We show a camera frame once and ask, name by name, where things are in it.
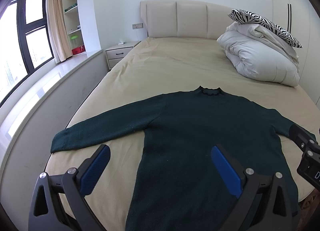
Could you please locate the dark green sweater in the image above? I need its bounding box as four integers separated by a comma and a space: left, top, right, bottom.
51, 87, 298, 230

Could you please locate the white folded duvet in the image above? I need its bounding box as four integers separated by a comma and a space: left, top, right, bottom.
217, 22, 300, 87

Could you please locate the white nightstand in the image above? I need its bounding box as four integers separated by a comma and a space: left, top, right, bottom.
105, 41, 140, 70

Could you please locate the red storage box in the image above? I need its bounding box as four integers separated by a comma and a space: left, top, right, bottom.
72, 45, 86, 55

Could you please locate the beige bed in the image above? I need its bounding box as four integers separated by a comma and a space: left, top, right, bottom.
46, 38, 319, 230

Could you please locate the beige curtain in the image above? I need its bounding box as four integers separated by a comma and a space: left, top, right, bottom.
46, 0, 72, 63

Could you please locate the black framed window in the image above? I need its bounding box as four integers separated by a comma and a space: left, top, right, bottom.
1, 0, 53, 106

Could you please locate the white wardrobe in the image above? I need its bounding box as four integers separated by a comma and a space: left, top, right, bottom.
273, 0, 319, 106

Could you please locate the zebra print pillow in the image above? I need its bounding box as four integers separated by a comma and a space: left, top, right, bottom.
228, 9, 303, 48

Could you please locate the beige padded headboard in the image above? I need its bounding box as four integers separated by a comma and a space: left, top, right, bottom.
140, 0, 233, 40

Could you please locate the wall switch panel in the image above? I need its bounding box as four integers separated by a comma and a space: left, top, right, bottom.
132, 23, 143, 30

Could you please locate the white wall shelf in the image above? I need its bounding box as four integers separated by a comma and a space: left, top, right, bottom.
62, 0, 84, 49

